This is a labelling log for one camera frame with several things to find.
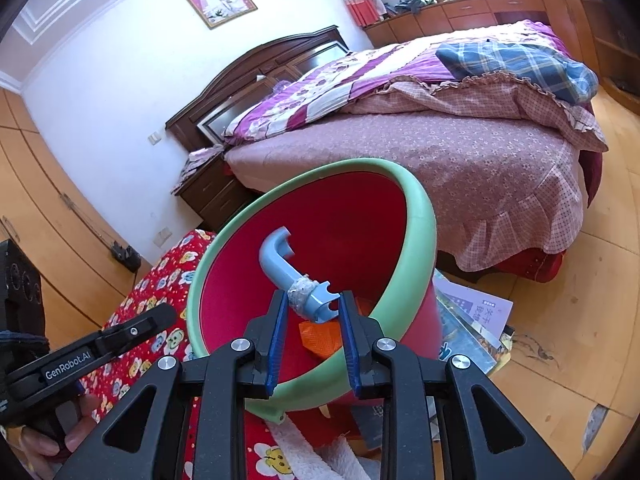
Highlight dark wooden headboard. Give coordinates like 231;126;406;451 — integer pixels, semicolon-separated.
165;25;348;152

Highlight blue plastic hook pipe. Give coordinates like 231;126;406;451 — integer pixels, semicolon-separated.
259;226;340;324

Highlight dark wooden nightstand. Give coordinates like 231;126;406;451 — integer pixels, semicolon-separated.
175;154;262;233

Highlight blue plaid pillow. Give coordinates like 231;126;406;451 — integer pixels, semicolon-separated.
435;41;599;105

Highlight black bag on wardrobe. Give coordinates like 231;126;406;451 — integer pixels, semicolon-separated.
111;240;142;274

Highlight green clothes on cabinet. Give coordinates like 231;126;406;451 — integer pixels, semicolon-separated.
385;0;438;15

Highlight magazines on floor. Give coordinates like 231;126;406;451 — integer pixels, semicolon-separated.
349;268;516;453

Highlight clothes on nightstand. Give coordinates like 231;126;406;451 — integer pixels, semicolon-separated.
171;145;224;195

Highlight red bin with green rim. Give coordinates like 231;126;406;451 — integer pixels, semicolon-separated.
185;157;444;424

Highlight wooden wardrobe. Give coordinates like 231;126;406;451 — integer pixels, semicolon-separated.
0;89;151;349

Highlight purple white quilt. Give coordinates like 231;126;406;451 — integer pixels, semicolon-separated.
224;20;568;145

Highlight bed with pink sheet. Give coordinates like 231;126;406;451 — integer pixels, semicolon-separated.
223;19;609;283

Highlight long wooden window cabinet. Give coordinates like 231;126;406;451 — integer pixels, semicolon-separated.
364;0;639;113

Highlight person's left hand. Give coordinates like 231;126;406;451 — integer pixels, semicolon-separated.
16;392;101;480

